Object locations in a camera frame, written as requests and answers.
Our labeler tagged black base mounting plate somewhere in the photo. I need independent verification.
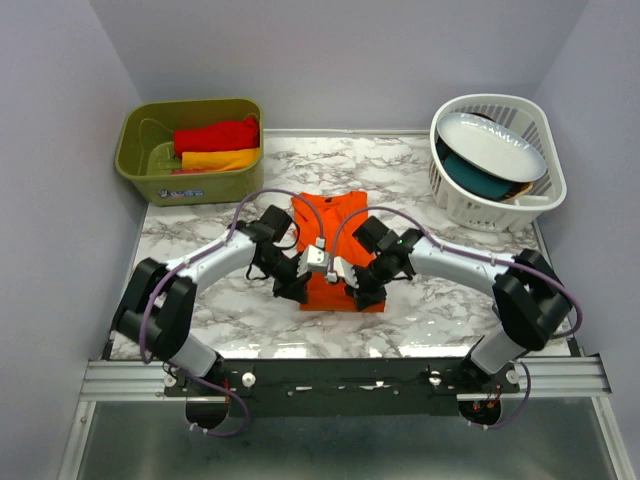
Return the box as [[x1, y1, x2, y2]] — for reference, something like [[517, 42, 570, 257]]
[[164, 357, 520, 428]]

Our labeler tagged aluminium rail frame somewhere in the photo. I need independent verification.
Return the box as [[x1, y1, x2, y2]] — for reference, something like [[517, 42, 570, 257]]
[[54, 128, 626, 480]]

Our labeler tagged yellow rolled t shirt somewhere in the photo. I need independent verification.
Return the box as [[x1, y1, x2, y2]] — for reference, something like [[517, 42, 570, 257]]
[[181, 148, 260, 172]]

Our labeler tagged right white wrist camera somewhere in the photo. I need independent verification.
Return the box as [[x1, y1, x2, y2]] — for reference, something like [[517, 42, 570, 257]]
[[325, 256, 359, 288]]

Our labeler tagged white plastic basket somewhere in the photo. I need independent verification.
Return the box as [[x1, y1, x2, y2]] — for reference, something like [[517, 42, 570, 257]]
[[428, 93, 567, 232]]

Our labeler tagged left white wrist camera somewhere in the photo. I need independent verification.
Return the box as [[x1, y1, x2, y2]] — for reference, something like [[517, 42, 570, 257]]
[[297, 245, 329, 276]]

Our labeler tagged red rolled t shirt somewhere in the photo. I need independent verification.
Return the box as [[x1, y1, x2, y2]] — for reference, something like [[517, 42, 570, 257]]
[[173, 115, 261, 157]]

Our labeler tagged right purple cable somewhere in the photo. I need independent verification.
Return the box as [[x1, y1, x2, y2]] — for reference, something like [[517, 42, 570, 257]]
[[327, 205, 584, 431]]

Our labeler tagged teal bowl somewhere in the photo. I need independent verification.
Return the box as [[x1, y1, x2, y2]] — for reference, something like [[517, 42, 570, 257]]
[[443, 153, 514, 200]]

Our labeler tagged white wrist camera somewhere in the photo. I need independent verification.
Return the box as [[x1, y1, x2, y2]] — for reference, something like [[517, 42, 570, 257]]
[[297, 245, 329, 276], [325, 256, 359, 288]]

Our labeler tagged white oval plate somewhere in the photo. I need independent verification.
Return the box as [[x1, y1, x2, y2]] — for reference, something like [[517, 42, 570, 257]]
[[436, 112, 547, 183]]

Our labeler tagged olive green plastic bin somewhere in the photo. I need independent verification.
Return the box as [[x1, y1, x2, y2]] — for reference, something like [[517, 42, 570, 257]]
[[115, 98, 264, 207]]

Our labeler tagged brown wooden dish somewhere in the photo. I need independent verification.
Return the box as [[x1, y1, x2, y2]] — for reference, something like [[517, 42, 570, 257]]
[[502, 182, 533, 202]]

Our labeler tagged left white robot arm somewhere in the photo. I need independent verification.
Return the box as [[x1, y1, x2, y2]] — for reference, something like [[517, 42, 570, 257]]
[[113, 206, 311, 395]]

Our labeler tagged orange t shirt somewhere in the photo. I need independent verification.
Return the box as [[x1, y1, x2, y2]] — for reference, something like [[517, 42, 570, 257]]
[[291, 191, 374, 312]]

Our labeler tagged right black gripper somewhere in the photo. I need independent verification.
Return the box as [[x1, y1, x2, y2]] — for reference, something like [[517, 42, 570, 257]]
[[343, 253, 394, 310]]

